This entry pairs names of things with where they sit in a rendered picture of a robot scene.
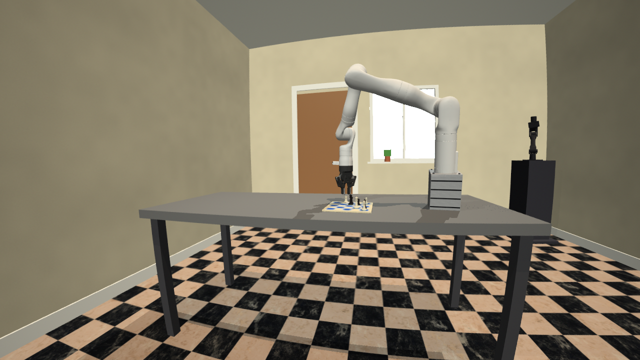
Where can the blue and cream chessboard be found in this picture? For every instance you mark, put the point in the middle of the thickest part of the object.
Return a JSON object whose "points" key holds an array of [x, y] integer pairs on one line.
{"points": [[338, 206]]}

